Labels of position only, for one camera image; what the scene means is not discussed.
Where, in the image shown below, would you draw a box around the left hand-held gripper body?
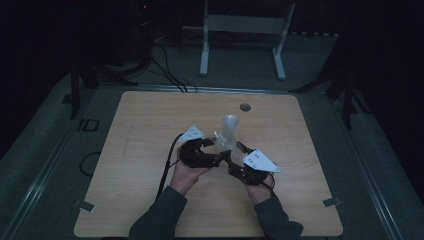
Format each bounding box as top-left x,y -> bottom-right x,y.
177,124 -> 224,169

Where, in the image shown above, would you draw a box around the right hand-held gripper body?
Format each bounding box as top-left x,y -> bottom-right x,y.
228,148 -> 281,187

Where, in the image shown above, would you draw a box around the clear plastic bottle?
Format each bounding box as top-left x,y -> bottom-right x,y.
213,113 -> 245,163

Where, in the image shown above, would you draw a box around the person's left hand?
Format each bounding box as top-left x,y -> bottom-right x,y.
169,145 -> 212,197

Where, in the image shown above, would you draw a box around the person's right hand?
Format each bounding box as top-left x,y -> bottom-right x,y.
245,172 -> 277,206

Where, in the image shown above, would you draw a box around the grey tape piece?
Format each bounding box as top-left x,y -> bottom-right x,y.
73,199 -> 96,213
322,196 -> 344,208

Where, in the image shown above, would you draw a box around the black tripod stand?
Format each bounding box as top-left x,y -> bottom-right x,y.
67,59 -> 138,121
287,64 -> 372,131

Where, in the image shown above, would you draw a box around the white metal stand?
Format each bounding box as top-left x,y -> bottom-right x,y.
198,0 -> 297,81

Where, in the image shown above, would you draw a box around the dark equipment rack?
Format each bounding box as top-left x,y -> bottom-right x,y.
131,0 -> 155,69

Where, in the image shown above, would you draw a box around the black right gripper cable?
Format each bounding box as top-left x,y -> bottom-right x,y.
262,172 -> 277,197

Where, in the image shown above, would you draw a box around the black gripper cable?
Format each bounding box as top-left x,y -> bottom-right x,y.
262,172 -> 277,197
155,133 -> 185,202

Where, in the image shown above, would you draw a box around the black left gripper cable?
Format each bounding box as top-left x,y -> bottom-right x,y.
155,133 -> 185,202

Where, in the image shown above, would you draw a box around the black floor cables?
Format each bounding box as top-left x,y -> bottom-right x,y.
149,42 -> 198,94

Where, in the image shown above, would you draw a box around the black looped floor cable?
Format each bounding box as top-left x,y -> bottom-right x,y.
78,151 -> 102,178

